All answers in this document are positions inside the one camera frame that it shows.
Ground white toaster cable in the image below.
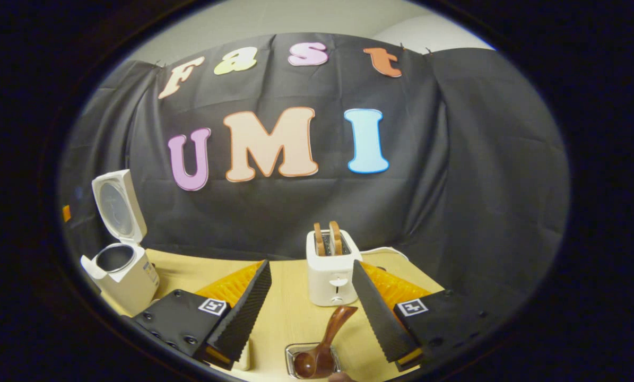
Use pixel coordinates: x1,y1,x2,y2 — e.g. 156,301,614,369
359,246,410,263

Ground brown wooden spoon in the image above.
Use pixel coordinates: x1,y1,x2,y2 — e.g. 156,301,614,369
294,305,359,379

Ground black backdrop cloth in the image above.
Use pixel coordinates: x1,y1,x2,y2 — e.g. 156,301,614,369
59,33,569,319

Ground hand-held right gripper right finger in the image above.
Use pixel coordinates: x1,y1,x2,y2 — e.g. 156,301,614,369
351,259,503,372

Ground white toaster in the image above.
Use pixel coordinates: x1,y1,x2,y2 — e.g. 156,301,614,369
306,229,363,307

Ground white rice cooker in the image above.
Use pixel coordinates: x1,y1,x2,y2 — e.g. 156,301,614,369
81,169,161,317

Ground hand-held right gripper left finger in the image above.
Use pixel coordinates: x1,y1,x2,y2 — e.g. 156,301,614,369
134,259,272,371

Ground clear plastic rice tray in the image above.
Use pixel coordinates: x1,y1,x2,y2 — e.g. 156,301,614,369
231,338,251,371

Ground metal wire chopstick holder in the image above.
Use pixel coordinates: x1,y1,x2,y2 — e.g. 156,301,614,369
285,342,344,380

